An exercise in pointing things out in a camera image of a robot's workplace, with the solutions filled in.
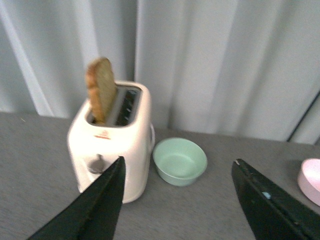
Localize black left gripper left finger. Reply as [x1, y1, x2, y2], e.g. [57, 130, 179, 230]
[29, 156, 125, 240]

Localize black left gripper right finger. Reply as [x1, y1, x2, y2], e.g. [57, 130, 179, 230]
[231, 159, 320, 240]

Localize pink bowl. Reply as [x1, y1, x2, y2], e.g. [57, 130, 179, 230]
[297, 158, 320, 206]

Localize white two-slot toaster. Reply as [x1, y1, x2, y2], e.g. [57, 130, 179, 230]
[67, 81, 155, 203]

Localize green bowl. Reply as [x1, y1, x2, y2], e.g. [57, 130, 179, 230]
[152, 137, 208, 187]

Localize brown toast slice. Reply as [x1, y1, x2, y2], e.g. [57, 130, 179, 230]
[85, 57, 117, 125]

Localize grey curtain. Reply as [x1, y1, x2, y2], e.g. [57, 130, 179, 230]
[0, 0, 320, 144]

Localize black cable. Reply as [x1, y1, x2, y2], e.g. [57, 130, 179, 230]
[286, 91, 320, 143]

